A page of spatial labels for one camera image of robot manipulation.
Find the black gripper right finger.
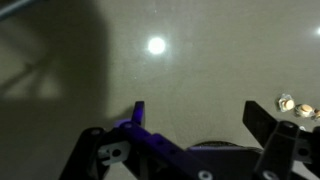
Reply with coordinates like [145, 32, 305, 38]
[242, 100, 320, 180]

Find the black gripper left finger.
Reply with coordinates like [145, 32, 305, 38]
[59, 100, 214, 180]

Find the wrapped hamburger toy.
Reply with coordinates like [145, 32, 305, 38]
[311, 108, 320, 122]
[294, 103, 315, 119]
[275, 93, 296, 113]

